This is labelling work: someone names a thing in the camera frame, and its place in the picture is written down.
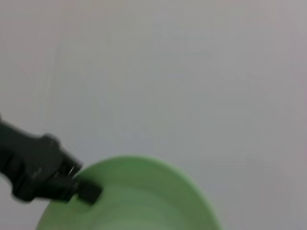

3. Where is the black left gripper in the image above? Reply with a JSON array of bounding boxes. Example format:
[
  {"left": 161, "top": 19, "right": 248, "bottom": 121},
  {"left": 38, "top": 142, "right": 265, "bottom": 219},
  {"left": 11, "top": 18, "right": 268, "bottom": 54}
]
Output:
[{"left": 0, "top": 115, "right": 103, "bottom": 206}]

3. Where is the light green plate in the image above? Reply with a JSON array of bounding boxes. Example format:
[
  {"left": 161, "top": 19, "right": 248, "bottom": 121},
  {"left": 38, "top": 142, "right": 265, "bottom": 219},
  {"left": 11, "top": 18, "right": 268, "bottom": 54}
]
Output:
[{"left": 35, "top": 155, "right": 225, "bottom": 230}]

